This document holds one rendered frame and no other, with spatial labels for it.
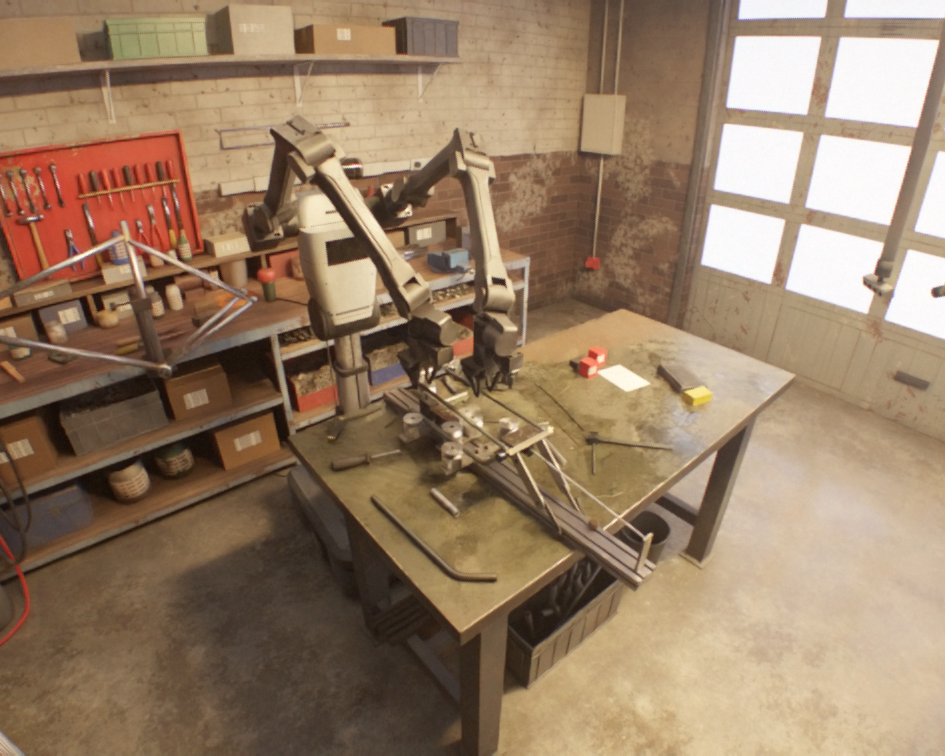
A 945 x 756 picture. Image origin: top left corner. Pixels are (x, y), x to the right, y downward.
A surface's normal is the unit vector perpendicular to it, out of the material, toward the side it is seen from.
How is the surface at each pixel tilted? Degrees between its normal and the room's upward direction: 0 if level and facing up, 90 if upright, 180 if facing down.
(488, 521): 0
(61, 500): 90
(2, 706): 0
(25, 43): 92
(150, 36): 90
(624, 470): 0
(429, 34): 90
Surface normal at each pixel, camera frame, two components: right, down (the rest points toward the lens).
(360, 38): 0.61, 0.34
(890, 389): -0.77, 0.31
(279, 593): 0.00, -0.87
